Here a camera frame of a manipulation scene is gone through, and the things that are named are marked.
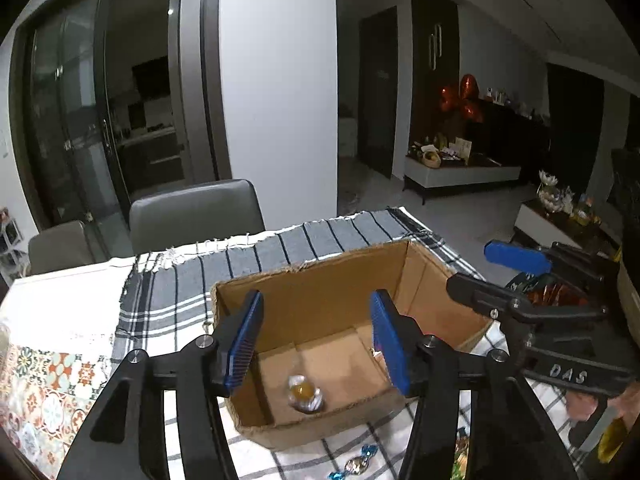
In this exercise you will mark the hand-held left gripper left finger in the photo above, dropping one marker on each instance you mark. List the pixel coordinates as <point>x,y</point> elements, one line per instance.
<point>245,342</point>

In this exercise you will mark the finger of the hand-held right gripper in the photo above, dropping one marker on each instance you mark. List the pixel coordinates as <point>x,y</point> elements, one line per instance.
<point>487,296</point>
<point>517,257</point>

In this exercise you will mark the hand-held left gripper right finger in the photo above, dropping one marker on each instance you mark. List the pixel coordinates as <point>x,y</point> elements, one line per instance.
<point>391,345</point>

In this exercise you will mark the orange snack packet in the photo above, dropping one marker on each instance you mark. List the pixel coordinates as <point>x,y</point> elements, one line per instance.
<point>557,294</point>

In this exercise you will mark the gold foil candy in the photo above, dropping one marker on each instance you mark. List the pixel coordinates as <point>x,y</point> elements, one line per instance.
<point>305,392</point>

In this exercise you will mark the cardboard box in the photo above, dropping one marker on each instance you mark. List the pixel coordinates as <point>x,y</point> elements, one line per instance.
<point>325,300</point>

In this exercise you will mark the person's right hand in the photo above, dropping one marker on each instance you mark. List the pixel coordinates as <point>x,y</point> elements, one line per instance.
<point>585,405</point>

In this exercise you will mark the white coffee table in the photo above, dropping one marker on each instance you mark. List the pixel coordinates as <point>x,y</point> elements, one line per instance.
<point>535,222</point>

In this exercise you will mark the flower shaped ornament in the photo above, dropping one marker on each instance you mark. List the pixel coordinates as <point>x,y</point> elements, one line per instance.
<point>548,190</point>

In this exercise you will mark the grey plaid cloth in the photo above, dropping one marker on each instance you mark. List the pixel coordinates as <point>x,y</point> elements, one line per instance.
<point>180,285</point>

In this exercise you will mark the low white bench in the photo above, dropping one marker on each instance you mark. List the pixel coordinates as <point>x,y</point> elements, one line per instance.
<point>465,174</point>

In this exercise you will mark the blue and gold wrapped candy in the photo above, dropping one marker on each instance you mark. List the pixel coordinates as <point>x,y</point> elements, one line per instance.
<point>360,461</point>

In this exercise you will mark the dark sideboard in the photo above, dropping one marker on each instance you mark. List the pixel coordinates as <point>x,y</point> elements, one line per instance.
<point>510,135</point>

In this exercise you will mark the green snack packet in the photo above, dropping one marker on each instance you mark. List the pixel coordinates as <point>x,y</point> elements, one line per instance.
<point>461,455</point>

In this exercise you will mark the woven basket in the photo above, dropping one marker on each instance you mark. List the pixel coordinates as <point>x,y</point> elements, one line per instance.
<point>431,159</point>

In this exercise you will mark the large grey chair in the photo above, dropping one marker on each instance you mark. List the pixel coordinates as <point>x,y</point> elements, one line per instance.
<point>195,215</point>

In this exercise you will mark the red foil balloons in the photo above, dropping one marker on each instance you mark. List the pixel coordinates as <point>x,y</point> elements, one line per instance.
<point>467,92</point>

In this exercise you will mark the patterned tablecloth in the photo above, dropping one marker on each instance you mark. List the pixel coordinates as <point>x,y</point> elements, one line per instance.
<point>55,310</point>

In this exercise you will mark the small grey chair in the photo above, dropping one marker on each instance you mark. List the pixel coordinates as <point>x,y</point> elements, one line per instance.
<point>60,247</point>

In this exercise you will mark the dark room door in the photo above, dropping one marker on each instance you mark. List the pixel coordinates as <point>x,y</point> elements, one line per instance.
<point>377,95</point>

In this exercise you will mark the tall dark cabinet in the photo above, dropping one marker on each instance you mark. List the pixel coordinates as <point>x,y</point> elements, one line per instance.
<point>432,60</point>

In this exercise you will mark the small storage rack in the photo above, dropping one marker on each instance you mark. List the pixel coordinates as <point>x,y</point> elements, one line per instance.
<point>10,245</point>

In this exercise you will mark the glass sliding door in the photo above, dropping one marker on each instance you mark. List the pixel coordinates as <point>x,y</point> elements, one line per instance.
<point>60,120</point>

